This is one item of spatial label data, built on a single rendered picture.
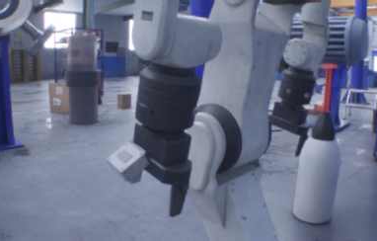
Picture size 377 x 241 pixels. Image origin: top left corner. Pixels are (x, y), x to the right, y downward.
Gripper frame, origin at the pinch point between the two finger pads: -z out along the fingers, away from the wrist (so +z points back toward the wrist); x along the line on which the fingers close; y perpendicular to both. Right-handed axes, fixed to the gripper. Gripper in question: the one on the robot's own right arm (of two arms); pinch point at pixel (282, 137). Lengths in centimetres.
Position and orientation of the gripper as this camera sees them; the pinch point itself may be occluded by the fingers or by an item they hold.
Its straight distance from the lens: 82.3
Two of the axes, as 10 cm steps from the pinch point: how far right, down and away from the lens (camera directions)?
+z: 1.6, -9.3, -3.3
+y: -7.1, 1.2, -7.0
